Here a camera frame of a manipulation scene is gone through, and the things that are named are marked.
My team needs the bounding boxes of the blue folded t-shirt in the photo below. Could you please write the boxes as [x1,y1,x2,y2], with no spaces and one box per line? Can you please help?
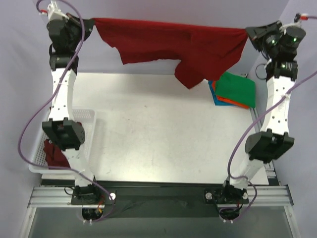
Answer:
[208,81,234,106]

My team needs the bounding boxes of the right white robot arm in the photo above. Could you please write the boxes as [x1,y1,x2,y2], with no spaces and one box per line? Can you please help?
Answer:
[219,15,306,202]

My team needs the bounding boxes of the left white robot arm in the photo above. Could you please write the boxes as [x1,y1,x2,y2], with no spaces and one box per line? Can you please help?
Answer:
[42,13,100,204]

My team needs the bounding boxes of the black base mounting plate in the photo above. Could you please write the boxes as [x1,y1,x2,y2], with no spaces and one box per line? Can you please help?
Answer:
[71,181,250,218]

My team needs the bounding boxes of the orange folded t-shirt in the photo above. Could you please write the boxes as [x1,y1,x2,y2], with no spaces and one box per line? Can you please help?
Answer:
[212,82,249,109]

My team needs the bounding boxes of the dark red t-shirt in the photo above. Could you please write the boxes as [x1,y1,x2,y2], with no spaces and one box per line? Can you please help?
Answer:
[43,139,70,168]

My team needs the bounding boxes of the green folded t-shirt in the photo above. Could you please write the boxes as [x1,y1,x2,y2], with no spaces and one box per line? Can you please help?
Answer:
[215,72,256,108]

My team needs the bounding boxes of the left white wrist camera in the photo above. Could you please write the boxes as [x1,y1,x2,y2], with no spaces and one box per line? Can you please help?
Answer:
[40,0,69,22]

